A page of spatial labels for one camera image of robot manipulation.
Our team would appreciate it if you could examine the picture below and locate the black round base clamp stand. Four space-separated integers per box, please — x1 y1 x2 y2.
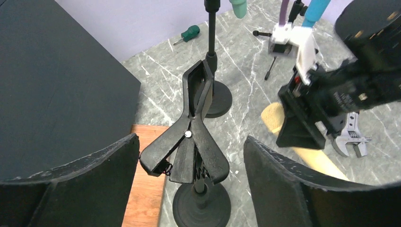
139 60 231 227

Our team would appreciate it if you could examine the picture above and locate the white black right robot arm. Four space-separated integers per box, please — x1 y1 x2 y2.
270 0 401 149

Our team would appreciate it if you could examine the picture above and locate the red handled adjustable wrench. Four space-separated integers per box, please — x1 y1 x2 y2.
331 112 371 158

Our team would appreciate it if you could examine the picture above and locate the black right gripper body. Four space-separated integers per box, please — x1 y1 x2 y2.
276 59 401 149

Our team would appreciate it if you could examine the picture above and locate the dark blue leaning board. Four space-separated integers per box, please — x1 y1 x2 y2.
0 0 141 180

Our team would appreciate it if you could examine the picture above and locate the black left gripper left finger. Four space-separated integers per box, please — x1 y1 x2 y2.
0 133 139 227

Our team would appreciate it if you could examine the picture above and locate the green handled screwdriver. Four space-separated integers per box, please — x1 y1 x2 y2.
173 25 201 46

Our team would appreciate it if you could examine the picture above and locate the black tripod shock mount stand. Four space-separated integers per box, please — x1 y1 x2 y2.
253 0 315 85

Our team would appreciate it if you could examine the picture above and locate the beige yellow microphone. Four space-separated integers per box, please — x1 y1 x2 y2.
261 102 349 181

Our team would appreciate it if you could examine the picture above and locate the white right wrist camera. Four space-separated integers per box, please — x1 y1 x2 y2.
268 23 317 86

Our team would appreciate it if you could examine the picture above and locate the black round base clip stand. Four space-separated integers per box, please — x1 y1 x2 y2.
204 0 233 119

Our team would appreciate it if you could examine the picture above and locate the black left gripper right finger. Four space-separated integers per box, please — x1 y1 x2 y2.
244 136 401 227

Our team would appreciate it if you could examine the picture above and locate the teal green microphone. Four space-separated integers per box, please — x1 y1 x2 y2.
229 0 247 19

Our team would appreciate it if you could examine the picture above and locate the brown wooden block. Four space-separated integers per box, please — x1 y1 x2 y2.
122 124 168 227

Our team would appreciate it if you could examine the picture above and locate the blue microphone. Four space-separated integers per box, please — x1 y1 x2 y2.
302 0 331 27

